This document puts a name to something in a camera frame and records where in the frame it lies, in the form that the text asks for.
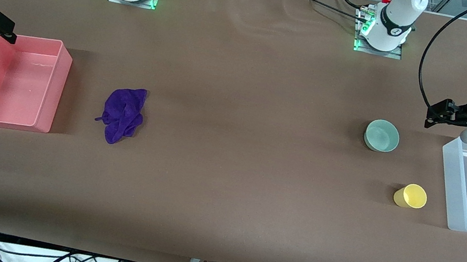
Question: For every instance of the pink plastic bin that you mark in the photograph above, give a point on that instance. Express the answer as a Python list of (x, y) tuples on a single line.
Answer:
[(2, 105)]

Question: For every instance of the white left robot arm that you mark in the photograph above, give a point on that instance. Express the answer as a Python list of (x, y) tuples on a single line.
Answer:
[(393, 29)]

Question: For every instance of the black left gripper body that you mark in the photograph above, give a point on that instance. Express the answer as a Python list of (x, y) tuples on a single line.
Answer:
[(461, 114)]

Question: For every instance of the pale green bowl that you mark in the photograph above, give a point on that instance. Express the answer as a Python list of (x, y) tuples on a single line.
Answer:
[(381, 137)]

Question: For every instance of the purple cloth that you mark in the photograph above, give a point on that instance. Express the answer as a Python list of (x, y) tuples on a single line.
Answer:
[(123, 114)]

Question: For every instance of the yellow plastic cup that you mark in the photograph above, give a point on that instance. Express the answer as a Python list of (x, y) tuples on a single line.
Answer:
[(411, 197)]

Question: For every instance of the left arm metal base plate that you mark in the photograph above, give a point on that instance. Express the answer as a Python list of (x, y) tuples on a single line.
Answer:
[(393, 55)]

